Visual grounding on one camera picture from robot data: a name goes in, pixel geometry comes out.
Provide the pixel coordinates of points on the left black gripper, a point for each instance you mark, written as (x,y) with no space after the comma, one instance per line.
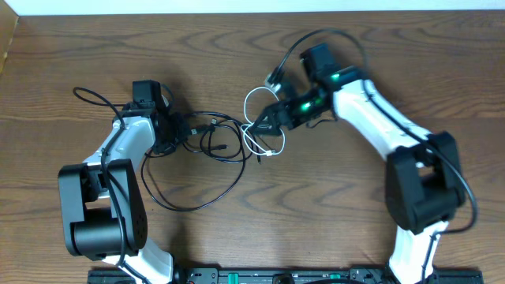
(184,132)

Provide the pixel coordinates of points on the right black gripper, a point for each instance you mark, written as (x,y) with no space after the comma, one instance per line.
(272,112)

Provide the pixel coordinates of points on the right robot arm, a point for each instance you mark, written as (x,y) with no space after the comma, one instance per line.
(424,186)

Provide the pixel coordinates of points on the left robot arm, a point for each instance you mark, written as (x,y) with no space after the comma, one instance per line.
(103,214)

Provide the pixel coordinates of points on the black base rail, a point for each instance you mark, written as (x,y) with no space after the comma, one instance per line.
(353,275)

